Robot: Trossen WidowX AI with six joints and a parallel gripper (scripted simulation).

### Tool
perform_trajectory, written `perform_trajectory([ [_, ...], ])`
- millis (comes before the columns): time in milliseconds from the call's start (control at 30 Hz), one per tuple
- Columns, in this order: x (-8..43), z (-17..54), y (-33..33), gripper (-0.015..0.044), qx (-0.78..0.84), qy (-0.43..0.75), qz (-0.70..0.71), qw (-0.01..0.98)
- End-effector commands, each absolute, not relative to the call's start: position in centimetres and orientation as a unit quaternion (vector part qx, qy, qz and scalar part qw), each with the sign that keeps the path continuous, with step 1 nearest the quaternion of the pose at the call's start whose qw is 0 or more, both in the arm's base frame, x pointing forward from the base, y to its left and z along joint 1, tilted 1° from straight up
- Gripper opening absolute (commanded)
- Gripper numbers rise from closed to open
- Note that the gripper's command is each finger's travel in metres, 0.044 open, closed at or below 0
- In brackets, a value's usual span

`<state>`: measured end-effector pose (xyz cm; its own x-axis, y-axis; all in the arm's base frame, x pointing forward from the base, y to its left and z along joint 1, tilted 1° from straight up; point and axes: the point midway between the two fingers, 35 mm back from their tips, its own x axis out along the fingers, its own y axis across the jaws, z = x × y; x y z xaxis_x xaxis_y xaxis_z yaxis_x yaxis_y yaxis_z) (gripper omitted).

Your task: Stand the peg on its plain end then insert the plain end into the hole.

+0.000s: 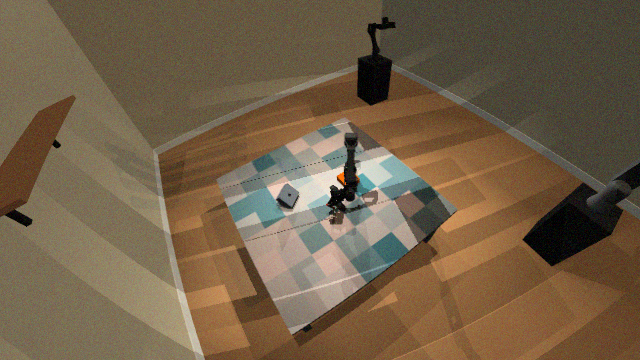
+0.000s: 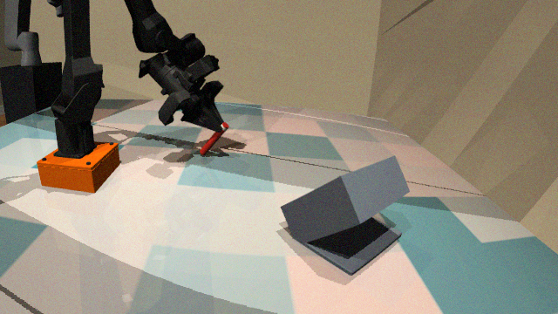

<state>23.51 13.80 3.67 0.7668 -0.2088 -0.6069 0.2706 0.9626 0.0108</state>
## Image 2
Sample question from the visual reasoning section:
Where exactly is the red peg with white band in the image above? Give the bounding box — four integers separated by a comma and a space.
200, 122, 228, 155

